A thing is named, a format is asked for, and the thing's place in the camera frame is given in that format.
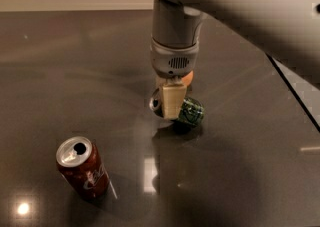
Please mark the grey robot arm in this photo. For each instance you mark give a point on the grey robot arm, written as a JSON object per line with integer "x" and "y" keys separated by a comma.
{"x": 287, "y": 30}

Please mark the orange ball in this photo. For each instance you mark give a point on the orange ball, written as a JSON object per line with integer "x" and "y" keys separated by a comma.
{"x": 187, "y": 80}

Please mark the red cola can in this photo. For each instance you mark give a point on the red cola can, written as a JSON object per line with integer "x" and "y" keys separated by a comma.
{"x": 80, "y": 164}

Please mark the grey gripper body with vents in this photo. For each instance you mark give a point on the grey gripper body with vents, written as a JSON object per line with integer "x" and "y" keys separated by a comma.
{"x": 173, "y": 59}

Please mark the green soda can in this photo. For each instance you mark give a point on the green soda can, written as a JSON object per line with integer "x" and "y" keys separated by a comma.
{"x": 190, "y": 115}

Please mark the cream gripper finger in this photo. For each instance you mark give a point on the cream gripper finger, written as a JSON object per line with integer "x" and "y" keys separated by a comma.
{"x": 172, "y": 94}

